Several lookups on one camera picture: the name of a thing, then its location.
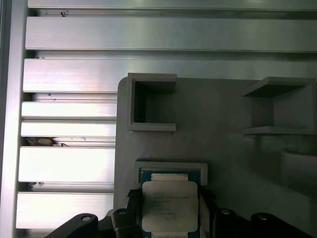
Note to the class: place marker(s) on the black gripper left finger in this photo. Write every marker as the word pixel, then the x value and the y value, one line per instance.
pixel 123 223

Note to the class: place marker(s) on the gray parts rack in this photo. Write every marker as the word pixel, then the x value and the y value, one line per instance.
pixel 223 148

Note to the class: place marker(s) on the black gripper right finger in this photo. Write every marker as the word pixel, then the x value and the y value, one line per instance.
pixel 223 223

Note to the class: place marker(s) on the silver green CPU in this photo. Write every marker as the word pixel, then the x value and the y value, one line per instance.
pixel 169 205

